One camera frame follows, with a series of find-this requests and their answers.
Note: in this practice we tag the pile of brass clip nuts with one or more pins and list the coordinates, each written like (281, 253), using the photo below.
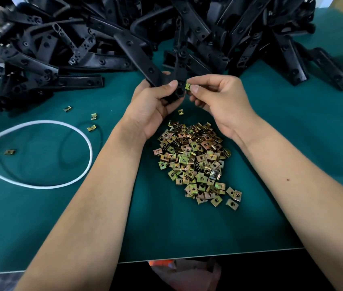
(189, 160)

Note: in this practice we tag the person's right thumb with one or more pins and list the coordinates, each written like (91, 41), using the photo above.
(201, 91)

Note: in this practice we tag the person's left forearm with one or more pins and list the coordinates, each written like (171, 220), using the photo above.
(92, 203)

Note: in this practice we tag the person's pink garment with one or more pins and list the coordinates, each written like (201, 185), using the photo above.
(186, 274)

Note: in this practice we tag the green table mat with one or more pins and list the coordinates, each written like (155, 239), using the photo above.
(296, 133)

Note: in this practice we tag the person's left hand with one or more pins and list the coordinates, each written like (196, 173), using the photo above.
(141, 112)

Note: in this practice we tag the person's right forearm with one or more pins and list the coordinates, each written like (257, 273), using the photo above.
(296, 193)

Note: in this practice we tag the heap of black plastic brackets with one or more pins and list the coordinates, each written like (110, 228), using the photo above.
(98, 42)

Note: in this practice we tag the person's left thumb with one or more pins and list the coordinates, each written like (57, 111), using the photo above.
(165, 88)

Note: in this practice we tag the person's right hand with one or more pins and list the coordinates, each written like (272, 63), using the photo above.
(229, 103)

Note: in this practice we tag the black plastic bracket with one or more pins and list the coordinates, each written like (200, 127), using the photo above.
(156, 76)

